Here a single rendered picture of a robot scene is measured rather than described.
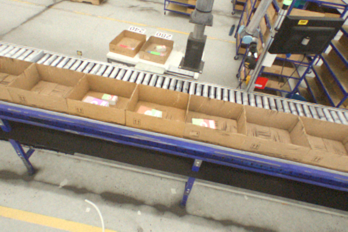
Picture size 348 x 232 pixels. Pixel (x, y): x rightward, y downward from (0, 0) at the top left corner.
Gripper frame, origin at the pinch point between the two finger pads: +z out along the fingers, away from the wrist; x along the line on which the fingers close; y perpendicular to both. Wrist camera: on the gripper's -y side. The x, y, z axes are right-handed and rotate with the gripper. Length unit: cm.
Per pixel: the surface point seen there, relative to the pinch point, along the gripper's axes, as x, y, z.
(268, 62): -9.5, -22.8, 14.1
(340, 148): -60, -36, 83
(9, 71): 194, -53, 75
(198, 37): 56, -17, -6
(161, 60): 91, 3, 16
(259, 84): -9.7, -0.7, 25.9
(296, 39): -18, -57, 12
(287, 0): -4, -71, -9
